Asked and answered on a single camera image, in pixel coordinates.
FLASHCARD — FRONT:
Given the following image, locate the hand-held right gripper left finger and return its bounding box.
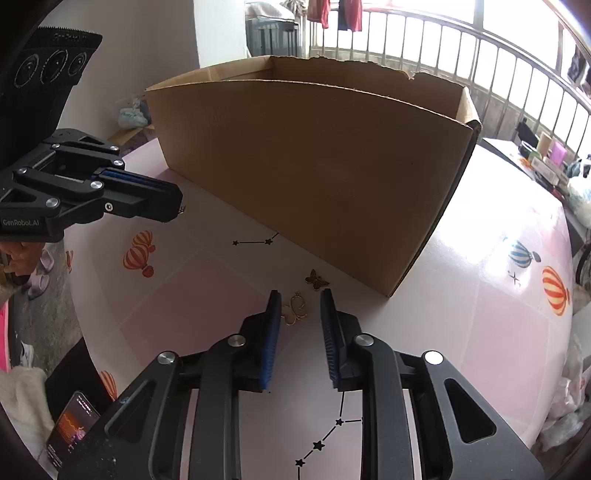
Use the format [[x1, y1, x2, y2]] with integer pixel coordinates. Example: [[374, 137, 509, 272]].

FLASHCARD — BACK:
[[58, 290, 282, 480]]

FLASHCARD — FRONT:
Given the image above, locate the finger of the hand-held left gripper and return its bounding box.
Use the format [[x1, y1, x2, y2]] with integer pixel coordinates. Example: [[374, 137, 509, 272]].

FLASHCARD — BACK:
[[4, 166, 184, 227], [44, 129, 160, 188]]

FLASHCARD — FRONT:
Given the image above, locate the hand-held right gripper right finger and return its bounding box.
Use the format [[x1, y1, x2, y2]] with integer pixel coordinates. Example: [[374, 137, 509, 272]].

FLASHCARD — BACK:
[[320, 288, 546, 480]]

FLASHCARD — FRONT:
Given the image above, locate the gold outline charm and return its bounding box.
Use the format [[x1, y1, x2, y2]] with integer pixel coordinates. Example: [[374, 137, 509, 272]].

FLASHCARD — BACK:
[[281, 291, 311, 326]]

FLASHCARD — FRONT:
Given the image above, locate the bronze butterfly charm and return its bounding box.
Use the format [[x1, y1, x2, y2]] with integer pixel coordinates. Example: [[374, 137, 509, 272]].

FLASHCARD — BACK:
[[305, 269, 331, 291]]

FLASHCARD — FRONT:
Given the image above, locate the cardboard box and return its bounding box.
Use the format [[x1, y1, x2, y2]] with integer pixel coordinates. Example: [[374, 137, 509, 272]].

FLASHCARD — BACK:
[[144, 54, 483, 297]]

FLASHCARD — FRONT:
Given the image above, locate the person's left hand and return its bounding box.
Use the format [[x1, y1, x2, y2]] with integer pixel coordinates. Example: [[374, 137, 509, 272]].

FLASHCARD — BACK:
[[0, 241, 44, 289]]

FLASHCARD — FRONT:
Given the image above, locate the teal plastic bag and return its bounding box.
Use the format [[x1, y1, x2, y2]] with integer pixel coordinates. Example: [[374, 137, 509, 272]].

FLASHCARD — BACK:
[[118, 105, 150, 130]]

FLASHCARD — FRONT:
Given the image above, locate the pink balloon print tablecloth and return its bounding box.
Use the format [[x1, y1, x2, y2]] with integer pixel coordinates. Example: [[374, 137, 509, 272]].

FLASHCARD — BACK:
[[65, 134, 575, 480]]

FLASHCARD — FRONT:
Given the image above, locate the pink printed board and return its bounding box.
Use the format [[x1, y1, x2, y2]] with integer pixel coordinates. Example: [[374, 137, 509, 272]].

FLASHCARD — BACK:
[[0, 302, 16, 374]]

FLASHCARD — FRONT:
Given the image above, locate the grey metal cabinet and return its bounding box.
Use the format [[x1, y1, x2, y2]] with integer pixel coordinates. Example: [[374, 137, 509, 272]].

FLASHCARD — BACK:
[[245, 14, 301, 58]]

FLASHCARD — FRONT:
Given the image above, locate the white folded bedding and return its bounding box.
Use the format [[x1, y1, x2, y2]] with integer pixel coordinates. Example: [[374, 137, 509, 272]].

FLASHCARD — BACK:
[[246, 2, 297, 21]]

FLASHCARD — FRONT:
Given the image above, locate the black smartphone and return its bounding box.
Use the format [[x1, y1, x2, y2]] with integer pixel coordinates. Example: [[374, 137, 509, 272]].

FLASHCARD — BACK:
[[44, 391, 101, 467]]

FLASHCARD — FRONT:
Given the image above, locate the white fleece sweater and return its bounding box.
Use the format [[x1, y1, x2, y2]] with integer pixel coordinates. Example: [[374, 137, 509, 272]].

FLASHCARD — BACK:
[[0, 364, 57, 462]]

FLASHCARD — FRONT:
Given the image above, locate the clear plastic bag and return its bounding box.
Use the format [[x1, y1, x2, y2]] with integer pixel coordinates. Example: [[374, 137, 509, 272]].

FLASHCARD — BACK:
[[538, 332, 589, 453]]

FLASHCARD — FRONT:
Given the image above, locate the black desk object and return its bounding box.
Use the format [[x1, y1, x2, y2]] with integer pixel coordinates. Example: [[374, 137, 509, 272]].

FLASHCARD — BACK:
[[516, 119, 542, 147]]

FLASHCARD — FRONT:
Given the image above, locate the white plastic bag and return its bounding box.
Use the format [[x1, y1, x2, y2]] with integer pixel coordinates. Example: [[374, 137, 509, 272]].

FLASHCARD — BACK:
[[566, 178, 591, 217]]

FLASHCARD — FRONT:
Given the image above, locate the metal balcony railing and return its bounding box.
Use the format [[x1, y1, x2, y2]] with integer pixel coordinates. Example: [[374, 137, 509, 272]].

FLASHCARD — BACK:
[[295, 0, 591, 153]]

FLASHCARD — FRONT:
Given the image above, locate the dark hanging jacket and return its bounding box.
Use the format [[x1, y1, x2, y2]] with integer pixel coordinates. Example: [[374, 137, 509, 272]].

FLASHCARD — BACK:
[[566, 46, 591, 86]]

